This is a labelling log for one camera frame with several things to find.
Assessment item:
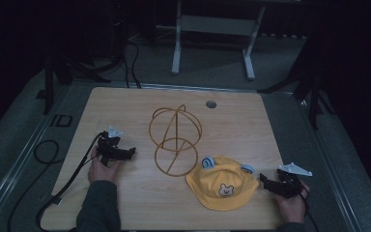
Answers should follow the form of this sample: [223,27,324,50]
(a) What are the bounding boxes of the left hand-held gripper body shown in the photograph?
[96,126,126,167]

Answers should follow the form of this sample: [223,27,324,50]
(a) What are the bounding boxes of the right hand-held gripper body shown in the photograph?
[276,161,314,199]

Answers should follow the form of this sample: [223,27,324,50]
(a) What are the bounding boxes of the yellow bear hat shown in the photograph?
[185,155,261,213]

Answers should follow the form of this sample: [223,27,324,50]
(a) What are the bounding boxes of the person's right hand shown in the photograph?
[274,182,311,225]

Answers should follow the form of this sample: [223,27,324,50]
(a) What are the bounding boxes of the person's left hand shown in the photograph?
[87,151,124,186]

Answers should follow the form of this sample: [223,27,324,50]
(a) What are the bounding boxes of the black tripod stand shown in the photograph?
[258,30,337,131]
[42,52,112,116]

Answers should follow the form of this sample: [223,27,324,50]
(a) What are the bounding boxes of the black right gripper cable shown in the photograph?
[299,184,321,232]

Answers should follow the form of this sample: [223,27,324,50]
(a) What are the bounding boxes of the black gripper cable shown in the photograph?
[36,130,105,232]
[299,184,321,232]

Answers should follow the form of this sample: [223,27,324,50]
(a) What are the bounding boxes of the gold wire hat stand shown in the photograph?
[148,103,204,178]

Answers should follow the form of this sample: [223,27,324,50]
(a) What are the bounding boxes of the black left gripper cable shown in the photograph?
[36,130,105,232]

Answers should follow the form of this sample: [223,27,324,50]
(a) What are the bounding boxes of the black floor cable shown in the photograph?
[7,139,61,232]

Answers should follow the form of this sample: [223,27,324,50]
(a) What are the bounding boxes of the black background cable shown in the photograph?
[121,40,143,90]

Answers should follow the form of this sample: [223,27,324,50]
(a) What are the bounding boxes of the white metal table frame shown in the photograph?
[170,0,268,82]

